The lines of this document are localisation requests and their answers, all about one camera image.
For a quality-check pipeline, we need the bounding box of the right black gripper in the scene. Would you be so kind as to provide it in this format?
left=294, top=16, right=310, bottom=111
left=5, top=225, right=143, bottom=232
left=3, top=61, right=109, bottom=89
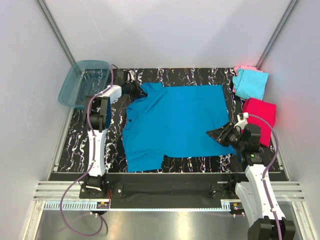
left=205, top=121, right=246, bottom=151

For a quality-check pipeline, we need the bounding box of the blue t shirt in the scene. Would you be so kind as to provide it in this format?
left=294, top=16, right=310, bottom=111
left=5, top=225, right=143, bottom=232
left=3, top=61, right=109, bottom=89
left=122, top=82, right=235, bottom=173

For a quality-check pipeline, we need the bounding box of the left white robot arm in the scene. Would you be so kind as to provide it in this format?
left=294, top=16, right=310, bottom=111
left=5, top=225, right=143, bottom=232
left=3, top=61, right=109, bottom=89
left=80, top=70, right=147, bottom=198

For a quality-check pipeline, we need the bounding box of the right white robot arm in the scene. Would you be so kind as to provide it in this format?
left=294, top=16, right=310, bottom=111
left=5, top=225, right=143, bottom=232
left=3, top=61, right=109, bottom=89
left=207, top=122, right=296, bottom=240

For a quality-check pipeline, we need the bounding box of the teal plastic bin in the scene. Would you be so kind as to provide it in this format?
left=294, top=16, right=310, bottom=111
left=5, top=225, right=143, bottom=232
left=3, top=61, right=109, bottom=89
left=58, top=60, right=110, bottom=110

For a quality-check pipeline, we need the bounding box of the red folded shirt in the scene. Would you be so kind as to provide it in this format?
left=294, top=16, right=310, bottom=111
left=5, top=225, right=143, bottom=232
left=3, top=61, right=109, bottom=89
left=242, top=98, right=277, bottom=147

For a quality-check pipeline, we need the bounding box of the light blue folded shirt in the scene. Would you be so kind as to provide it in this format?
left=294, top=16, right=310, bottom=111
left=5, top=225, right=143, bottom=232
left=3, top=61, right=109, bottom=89
left=232, top=68, right=269, bottom=101

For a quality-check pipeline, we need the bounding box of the pink folded shirt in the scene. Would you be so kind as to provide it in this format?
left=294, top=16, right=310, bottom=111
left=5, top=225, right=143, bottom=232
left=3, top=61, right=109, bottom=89
left=232, top=65, right=263, bottom=93

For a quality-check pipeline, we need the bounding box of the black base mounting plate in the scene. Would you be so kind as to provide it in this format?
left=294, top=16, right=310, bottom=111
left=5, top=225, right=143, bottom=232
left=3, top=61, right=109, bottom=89
left=79, top=173, right=248, bottom=207

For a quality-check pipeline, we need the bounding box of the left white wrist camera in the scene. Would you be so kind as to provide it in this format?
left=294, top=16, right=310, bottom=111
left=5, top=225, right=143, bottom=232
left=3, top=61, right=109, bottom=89
left=124, top=70, right=135, bottom=83

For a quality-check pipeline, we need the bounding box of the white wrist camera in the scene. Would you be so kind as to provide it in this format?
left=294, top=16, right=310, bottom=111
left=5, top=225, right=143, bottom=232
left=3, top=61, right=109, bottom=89
left=234, top=112, right=249, bottom=133
left=124, top=70, right=135, bottom=83

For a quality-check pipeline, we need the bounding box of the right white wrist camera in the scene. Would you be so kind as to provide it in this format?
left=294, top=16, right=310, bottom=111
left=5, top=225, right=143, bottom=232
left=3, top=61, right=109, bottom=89
left=234, top=112, right=249, bottom=133

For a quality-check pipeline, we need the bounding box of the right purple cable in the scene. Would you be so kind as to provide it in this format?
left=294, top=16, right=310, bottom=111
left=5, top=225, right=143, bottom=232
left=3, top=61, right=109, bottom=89
left=206, top=113, right=287, bottom=240

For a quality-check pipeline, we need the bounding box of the white slotted cable duct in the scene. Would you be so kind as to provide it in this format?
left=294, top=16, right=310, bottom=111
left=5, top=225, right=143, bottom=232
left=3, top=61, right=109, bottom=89
left=44, top=200, right=231, bottom=212

